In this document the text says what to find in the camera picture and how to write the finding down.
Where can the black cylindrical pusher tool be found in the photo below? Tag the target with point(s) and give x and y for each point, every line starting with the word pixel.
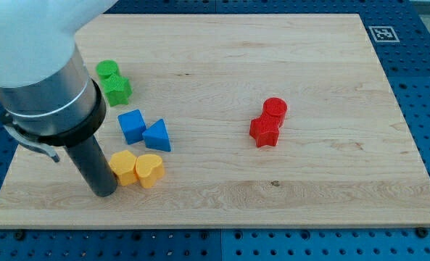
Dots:
pixel 89 159

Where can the blue cube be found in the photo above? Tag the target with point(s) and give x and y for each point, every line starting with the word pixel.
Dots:
pixel 132 125

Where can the blue triangle block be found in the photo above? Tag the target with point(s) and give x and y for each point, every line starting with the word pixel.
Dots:
pixel 156 137

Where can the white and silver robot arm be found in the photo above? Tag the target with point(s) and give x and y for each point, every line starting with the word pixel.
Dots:
pixel 49 98

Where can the green star block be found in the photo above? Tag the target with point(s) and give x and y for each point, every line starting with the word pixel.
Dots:
pixel 117 89

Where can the red star block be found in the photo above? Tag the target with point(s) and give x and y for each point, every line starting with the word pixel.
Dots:
pixel 265 130

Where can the yellow hexagon block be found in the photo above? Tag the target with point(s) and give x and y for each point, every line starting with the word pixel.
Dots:
pixel 123 166

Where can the yellow heart block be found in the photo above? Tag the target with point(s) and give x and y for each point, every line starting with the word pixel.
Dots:
pixel 149 169

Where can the green cylinder block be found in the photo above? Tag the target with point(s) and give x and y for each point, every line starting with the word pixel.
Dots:
pixel 106 69

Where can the wooden board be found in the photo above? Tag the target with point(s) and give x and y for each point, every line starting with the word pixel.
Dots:
pixel 345 157

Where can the red cylinder block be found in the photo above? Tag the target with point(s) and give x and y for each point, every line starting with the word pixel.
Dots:
pixel 276 108

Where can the white fiducial marker tag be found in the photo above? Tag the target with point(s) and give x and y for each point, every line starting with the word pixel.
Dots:
pixel 383 34

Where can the grey cable clip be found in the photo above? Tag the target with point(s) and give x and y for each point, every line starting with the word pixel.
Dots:
pixel 26 140

